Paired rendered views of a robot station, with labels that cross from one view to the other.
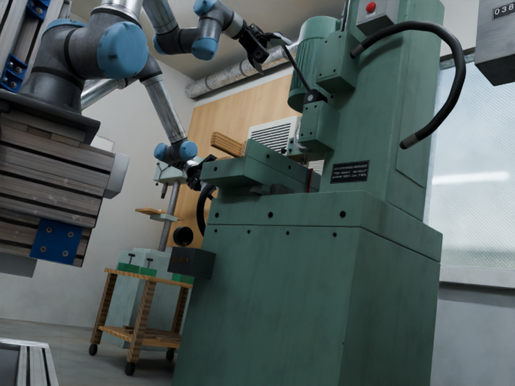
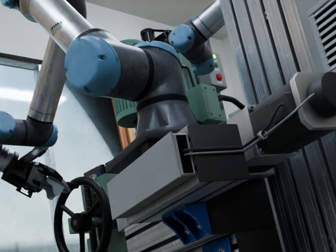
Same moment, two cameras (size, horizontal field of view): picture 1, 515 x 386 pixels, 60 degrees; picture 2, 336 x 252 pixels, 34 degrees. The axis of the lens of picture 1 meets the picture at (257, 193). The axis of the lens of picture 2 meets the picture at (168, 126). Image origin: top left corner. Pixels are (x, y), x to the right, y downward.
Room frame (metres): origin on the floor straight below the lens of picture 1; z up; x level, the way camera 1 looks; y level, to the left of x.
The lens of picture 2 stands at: (1.53, 1.86, 0.48)
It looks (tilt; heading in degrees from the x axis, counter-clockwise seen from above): 19 degrees up; 265
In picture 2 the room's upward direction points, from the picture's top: 11 degrees counter-clockwise
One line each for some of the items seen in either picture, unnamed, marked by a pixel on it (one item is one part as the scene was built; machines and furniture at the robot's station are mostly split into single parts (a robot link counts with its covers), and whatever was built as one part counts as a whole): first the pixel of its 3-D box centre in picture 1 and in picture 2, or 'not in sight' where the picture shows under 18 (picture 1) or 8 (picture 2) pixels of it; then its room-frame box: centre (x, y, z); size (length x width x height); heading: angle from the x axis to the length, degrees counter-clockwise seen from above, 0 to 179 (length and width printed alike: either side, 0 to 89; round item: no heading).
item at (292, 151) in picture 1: (308, 150); not in sight; (1.43, -0.14, 1.03); 0.14 x 0.07 x 0.09; 42
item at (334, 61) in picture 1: (338, 62); (205, 105); (1.18, -0.16, 1.22); 0.09 x 0.08 x 0.15; 42
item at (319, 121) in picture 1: (318, 127); not in sight; (1.20, -0.14, 1.02); 0.09 x 0.07 x 0.12; 132
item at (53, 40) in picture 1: (68, 53); not in sight; (0.98, 0.51, 0.98); 0.13 x 0.12 x 0.14; 64
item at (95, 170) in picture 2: not in sight; (106, 171); (1.60, -0.01, 0.99); 0.13 x 0.11 x 0.06; 132
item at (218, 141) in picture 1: (282, 172); not in sight; (1.39, -0.07, 0.92); 0.59 x 0.02 x 0.04; 132
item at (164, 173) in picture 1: (162, 246); not in sight; (3.70, 0.68, 0.79); 0.62 x 0.48 x 1.58; 41
